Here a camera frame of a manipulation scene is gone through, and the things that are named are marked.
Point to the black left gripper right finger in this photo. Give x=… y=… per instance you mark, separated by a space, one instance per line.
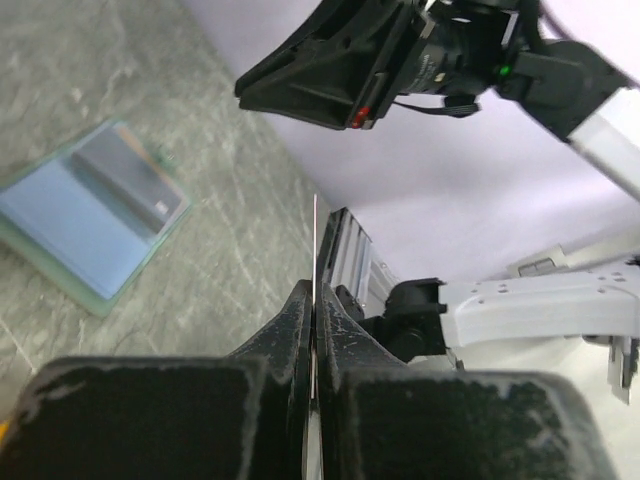
x=382 y=419

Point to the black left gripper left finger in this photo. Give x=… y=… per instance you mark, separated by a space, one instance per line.
x=240 y=416

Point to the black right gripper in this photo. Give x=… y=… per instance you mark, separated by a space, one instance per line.
x=440 y=56

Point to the black credit card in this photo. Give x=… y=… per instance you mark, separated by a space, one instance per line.
x=116 y=157

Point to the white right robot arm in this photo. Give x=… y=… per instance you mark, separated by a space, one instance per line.
x=462 y=141

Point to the aluminium frame rail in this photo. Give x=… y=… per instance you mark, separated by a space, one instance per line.
x=348 y=259

